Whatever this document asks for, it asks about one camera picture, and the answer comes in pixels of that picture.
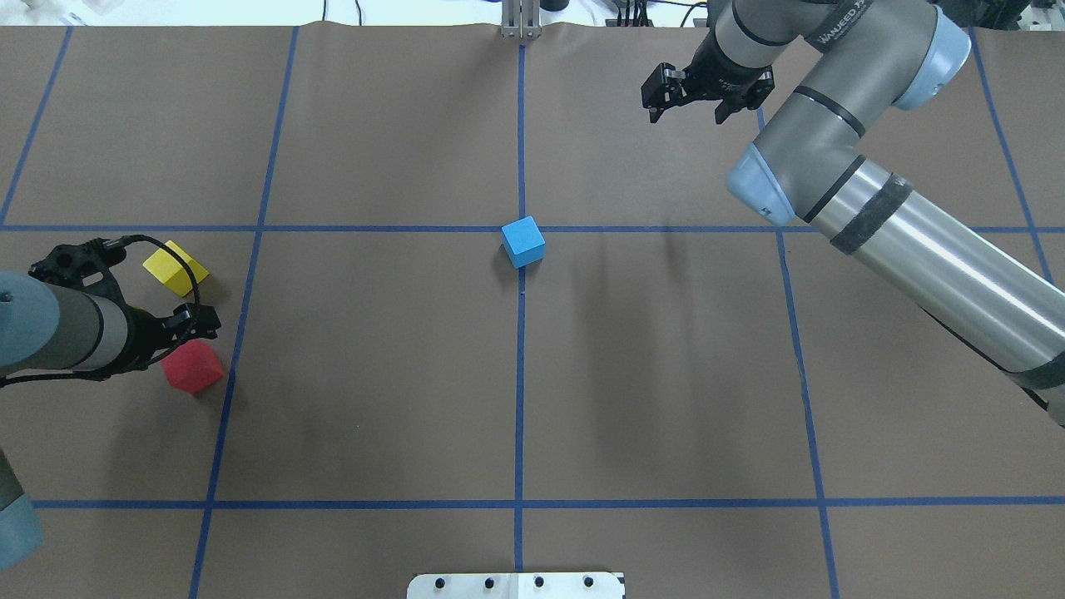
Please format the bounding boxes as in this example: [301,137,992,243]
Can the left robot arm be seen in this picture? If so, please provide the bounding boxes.
[1,234,222,387]

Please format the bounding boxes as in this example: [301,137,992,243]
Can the yellow cube block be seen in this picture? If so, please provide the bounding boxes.
[143,241,210,297]

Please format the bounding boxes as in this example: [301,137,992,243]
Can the red cube block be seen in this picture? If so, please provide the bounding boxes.
[160,339,224,394]

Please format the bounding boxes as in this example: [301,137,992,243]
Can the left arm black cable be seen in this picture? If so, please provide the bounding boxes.
[0,234,202,392]

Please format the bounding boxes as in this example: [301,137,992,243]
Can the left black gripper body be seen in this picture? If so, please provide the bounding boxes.
[29,240,174,371]

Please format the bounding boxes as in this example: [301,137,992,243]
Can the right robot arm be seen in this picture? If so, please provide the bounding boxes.
[641,1,1064,423]

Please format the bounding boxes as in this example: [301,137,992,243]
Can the blue tape grid lines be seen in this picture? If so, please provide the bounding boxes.
[2,22,1063,598]

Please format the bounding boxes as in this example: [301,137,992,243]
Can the white mounting plate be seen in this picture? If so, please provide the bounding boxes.
[406,572,627,598]

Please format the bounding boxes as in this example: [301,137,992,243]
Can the aluminium frame post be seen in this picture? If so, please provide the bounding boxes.
[499,0,542,41]

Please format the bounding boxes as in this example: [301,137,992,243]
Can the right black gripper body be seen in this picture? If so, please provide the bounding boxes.
[672,33,775,107]

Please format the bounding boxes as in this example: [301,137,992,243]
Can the blue cube block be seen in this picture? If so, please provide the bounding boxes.
[501,215,547,270]

